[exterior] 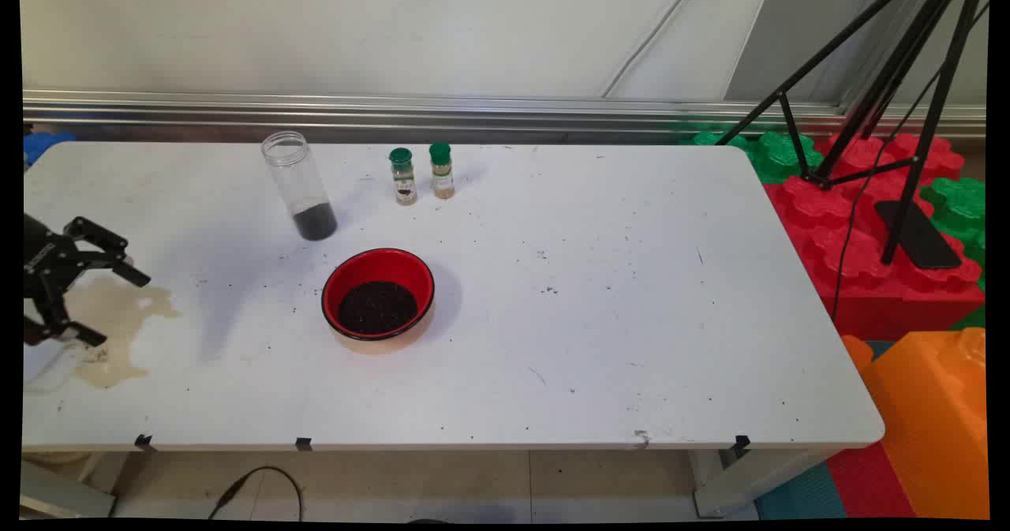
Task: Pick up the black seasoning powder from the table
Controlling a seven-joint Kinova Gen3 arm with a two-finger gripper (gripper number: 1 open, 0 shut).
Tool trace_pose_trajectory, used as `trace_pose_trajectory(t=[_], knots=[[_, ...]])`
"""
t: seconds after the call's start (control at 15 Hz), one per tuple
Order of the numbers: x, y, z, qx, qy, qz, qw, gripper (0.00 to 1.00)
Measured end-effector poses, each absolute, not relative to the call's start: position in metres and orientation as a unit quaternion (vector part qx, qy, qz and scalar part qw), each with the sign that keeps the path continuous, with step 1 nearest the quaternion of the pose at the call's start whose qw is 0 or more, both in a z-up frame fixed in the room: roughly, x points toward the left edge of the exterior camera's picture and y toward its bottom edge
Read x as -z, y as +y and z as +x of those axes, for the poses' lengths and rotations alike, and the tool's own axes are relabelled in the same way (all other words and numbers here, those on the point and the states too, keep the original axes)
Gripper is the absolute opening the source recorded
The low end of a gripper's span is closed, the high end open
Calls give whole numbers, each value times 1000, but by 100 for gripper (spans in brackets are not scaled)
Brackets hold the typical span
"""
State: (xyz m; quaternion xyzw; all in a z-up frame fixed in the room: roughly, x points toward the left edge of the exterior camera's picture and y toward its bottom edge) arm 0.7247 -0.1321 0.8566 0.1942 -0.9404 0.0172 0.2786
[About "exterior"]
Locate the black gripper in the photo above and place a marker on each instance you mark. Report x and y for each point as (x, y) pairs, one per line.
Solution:
(43, 255)

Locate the clear plastic jar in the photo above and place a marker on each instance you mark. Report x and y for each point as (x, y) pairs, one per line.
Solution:
(296, 176)

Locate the blue foam block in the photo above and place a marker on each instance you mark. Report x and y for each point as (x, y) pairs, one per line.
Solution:
(43, 144)

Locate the white table leg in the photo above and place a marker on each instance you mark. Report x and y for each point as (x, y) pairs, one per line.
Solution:
(63, 495)
(750, 480)

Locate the red bowl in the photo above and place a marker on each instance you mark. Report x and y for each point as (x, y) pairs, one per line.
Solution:
(347, 274)

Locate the black seeds pile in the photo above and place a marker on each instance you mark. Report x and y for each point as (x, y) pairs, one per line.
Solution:
(377, 308)

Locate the green-capped spice bottle dark contents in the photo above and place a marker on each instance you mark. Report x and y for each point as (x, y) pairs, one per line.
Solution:
(403, 180)

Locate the green-capped spice bottle tan contents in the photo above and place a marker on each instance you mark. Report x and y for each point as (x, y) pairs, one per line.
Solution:
(442, 174)

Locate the green foam building block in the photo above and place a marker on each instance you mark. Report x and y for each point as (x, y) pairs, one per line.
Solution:
(710, 138)
(781, 156)
(959, 207)

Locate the teal floor mat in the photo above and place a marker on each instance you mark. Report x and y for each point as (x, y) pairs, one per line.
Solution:
(797, 495)

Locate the red foam building block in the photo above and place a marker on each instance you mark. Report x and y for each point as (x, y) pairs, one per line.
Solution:
(868, 294)

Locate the red floor mat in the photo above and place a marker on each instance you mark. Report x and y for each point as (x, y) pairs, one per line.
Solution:
(868, 484)

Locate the black flat plate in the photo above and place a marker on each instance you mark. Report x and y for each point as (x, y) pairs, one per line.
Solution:
(931, 247)

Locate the orange foam building block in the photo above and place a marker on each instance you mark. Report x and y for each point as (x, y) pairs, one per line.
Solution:
(931, 420)

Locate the black tripod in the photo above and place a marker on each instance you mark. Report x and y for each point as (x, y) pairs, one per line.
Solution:
(935, 113)

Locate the aluminium wall rail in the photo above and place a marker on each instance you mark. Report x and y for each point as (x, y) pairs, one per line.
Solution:
(394, 109)

